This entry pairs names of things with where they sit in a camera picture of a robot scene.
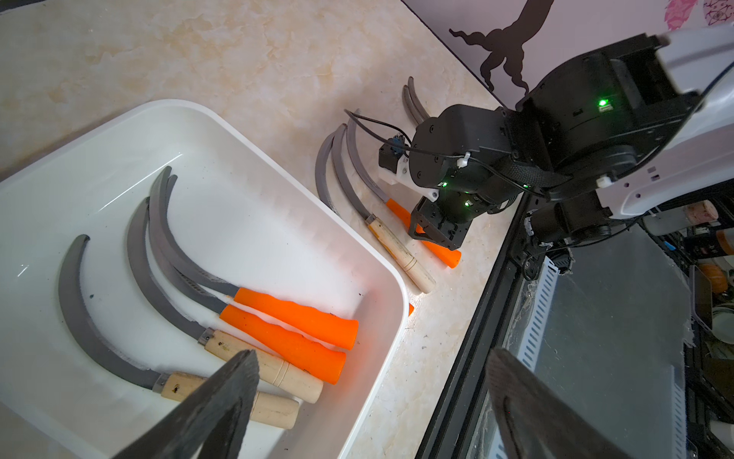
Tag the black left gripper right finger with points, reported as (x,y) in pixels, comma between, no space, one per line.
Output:
(532,421)

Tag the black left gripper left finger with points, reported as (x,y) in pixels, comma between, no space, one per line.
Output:
(211,422)

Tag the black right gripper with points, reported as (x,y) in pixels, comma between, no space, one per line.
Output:
(464,153)

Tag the wooden handle sickle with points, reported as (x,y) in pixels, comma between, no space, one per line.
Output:
(410,107)
(414,96)
(410,265)
(273,370)
(268,409)

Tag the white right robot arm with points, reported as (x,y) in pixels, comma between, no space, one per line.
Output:
(602,138)

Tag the white plastic storage tray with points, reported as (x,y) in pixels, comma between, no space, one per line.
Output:
(238,215)

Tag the white vented cable duct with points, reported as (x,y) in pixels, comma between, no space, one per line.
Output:
(525,335)

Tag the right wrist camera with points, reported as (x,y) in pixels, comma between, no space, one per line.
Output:
(393,162)

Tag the black base frame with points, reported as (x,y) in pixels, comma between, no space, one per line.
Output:
(624,347)

